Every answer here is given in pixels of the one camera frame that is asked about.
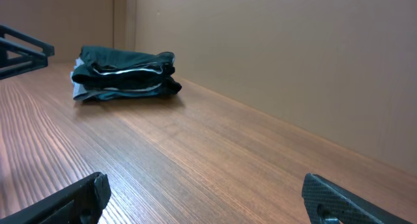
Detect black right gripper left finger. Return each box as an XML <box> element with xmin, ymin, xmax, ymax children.
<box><xmin>1</xmin><ymin>172</ymin><xmax>111</xmax><ymax>224</ymax></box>

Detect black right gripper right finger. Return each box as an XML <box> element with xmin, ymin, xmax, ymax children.
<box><xmin>302</xmin><ymin>173</ymin><xmax>410</xmax><ymax>224</ymax></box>

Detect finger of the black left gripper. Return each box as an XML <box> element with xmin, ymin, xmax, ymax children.
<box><xmin>1</xmin><ymin>25</ymin><xmax>55</xmax><ymax>79</ymax></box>

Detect grey folded garment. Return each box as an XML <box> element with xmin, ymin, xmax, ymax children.
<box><xmin>70</xmin><ymin>57</ymin><xmax>99</xmax><ymax>101</ymax></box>

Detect light blue folded garment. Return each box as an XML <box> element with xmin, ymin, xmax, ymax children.
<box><xmin>73</xmin><ymin>89</ymin><xmax>160</xmax><ymax>101</ymax></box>

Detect black folded garment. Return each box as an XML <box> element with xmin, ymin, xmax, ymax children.
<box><xmin>72</xmin><ymin>46</ymin><xmax>182</xmax><ymax>96</ymax></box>

